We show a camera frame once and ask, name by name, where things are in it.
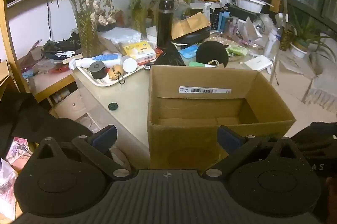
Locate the brown paper envelope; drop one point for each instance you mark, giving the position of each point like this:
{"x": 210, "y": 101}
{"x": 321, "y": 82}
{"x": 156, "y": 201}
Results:
{"x": 189, "y": 24}

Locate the blue wet wipe packet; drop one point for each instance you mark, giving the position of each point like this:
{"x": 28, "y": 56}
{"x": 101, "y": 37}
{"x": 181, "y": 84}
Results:
{"x": 188, "y": 51}

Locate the black round soft hat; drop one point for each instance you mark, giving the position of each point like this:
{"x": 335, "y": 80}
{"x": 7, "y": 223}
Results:
{"x": 210, "y": 53}

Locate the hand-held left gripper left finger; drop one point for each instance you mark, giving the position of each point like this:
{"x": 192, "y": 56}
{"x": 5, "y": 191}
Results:
{"x": 105, "y": 135}

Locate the small black box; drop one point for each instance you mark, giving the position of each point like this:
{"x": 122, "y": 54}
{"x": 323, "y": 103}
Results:
{"x": 147, "y": 67}

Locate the black thermos bottle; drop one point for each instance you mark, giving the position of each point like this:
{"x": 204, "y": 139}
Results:
{"x": 164, "y": 29}

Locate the wooden cabinet with drawer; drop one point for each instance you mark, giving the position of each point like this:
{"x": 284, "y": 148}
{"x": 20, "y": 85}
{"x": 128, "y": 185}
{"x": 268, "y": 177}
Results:
{"x": 52, "y": 83}

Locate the medium glass vase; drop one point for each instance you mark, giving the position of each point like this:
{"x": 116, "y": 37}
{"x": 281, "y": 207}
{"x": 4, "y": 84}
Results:
{"x": 138, "y": 19}

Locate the white plastic bag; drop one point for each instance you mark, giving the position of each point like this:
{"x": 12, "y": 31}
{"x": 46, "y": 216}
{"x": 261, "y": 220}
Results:
{"x": 121, "y": 34}

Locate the brown cardboard box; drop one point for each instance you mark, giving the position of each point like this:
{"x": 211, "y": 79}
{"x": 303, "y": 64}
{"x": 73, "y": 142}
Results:
{"x": 168, "y": 139}

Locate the black zip case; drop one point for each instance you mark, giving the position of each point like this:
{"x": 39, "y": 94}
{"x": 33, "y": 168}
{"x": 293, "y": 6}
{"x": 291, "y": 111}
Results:
{"x": 194, "y": 36}

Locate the pink pump bottle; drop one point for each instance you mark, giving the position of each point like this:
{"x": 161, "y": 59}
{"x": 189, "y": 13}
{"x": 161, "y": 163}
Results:
{"x": 233, "y": 26}

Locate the large glass vase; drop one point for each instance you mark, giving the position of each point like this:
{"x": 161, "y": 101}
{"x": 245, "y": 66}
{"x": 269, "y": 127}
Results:
{"x": 87, "y": 34}

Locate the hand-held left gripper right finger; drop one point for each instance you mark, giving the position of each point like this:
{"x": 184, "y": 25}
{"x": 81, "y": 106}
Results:
{"x": 227, "y": 136}

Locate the white folded paper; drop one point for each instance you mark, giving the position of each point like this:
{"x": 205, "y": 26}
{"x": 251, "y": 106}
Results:
{"x": 247, "y": 28}

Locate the white plastic tray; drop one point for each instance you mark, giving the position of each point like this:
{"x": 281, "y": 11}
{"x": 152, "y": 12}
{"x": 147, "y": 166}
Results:
{"x": 102, "y": 81}

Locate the light blue carton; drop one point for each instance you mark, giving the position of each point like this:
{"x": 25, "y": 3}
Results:
{"x": 225, "y": 21}

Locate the white food container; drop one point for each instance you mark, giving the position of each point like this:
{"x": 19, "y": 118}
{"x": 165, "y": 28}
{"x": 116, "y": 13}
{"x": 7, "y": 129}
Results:
{"x": 250, "y": 4}

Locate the black flat box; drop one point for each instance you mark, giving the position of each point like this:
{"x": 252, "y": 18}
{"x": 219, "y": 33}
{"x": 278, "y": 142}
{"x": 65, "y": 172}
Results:
{"x": 237, "y": 12}

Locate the black plastic bag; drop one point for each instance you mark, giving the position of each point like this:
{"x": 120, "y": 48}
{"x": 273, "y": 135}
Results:
{"x": 171, "y": 55}

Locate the brown cardboard piece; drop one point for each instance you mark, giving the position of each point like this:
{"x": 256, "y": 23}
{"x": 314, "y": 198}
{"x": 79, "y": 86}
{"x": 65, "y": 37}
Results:
{"x": 275, "y": 4}

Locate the clear glass dish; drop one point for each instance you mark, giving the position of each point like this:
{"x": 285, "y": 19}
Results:
{"x": 237, "y": 57}

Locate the green wet wipe packet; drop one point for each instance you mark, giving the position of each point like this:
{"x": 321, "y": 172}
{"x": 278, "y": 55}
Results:
{"x": 237, "y": 50}

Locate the tall black carton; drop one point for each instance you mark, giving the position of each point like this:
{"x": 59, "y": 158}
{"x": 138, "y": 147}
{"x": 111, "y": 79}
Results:
{"x": 214, "y": 19}

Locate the yellow medicine box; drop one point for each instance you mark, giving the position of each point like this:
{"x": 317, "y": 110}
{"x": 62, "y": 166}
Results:
{"x": 138, "y": 51}

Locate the dried white flowers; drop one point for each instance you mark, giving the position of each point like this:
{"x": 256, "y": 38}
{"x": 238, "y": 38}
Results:
{"x": 102, "y": 16}

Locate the white carton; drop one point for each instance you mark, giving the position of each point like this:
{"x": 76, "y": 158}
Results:
{"x": 206, "y": 7}

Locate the white handheld fan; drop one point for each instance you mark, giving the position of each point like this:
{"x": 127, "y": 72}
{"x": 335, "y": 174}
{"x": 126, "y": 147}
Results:
{"x": 272, "y": 40}

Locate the black printed garment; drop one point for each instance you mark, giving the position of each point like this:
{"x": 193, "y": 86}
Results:
{"x": 321, "y": 139}

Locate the white spray bottle blue label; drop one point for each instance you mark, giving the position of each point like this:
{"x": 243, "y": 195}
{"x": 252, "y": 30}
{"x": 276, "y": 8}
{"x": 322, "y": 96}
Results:
{"x": 105, "y": 59}

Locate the dark green round cap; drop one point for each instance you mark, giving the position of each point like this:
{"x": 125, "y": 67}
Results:
{"x": 113, "y": 106}

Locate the white round jar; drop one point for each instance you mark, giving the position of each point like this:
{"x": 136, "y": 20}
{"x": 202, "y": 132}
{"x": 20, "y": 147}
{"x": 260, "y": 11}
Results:
{"x": 129, "y": 65}

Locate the potted plant white pot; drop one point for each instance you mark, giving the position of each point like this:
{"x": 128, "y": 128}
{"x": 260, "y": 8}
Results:
{"x": 298, "y": 49}

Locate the pink floral bag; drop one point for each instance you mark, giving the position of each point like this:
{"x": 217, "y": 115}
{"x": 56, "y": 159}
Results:
{"x": 18, "y": 147}

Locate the wooden frame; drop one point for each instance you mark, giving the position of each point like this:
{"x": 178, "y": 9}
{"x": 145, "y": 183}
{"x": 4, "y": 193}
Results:
{"x": 8, "y": 37}

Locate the white flat box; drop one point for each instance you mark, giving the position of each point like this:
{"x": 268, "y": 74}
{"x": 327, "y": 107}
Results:
{"x": 259, "y": 62}

